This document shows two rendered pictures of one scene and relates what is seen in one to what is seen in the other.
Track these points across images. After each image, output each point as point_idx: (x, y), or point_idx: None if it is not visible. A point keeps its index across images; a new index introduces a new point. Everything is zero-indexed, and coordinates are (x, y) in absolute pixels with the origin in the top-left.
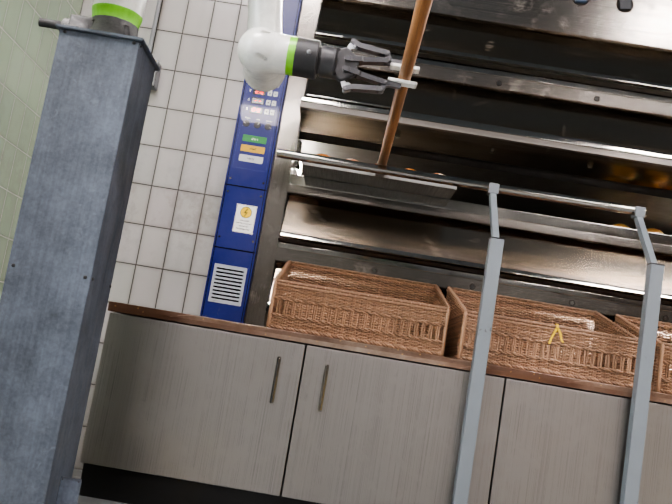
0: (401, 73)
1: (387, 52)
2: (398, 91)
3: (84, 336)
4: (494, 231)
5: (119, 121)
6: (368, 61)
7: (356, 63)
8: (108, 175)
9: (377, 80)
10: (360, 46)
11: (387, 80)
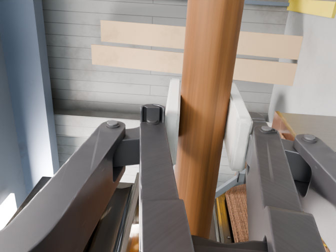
0: (231, 53)
1: (114, 123)
2: (209, 225)
3: None
4: None
5: None
6: (174, 180)
7: (206, 247)
8: None
9: (277, 149)
10: (45, 224)
11: (255, 126)
